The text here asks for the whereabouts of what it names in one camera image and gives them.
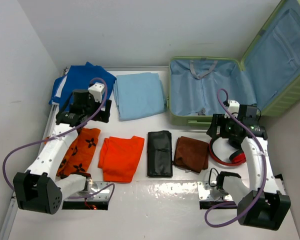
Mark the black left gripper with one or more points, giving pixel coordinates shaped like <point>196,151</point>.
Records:
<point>106,111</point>

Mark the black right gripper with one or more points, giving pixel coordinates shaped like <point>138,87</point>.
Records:
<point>219,119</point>

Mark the dark blue garment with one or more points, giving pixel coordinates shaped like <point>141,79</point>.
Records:
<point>79,77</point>

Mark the light blue garment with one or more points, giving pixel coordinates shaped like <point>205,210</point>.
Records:
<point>139,96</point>

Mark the plain orange cloth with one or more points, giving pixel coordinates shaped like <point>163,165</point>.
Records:
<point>119,158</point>

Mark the orange black patterned cloth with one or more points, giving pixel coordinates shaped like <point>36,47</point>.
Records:
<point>80,153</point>

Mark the black pouch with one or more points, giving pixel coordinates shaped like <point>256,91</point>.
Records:
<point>159,154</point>

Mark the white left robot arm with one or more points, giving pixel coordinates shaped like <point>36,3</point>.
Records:
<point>38,189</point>

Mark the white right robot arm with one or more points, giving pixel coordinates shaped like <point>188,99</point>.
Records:
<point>260,204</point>

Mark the brown folded towel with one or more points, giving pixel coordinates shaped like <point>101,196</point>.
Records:
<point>191,154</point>

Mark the red black headphones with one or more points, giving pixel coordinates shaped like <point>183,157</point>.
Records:
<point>225,154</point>

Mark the green suitcase blue lining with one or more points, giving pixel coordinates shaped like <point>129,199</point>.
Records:
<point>268,75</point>

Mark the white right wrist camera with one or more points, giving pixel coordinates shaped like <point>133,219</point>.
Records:
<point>232,107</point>

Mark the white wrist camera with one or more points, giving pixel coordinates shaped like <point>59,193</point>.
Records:
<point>97,90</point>
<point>232,107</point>

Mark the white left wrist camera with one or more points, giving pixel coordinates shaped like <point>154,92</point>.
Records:
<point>97,90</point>

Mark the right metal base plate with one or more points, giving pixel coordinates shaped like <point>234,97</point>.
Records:
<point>207,193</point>

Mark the metal base plate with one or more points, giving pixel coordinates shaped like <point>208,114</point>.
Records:
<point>94,191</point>
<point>207,193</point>

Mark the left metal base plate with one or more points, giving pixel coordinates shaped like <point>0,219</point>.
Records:
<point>94,191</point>

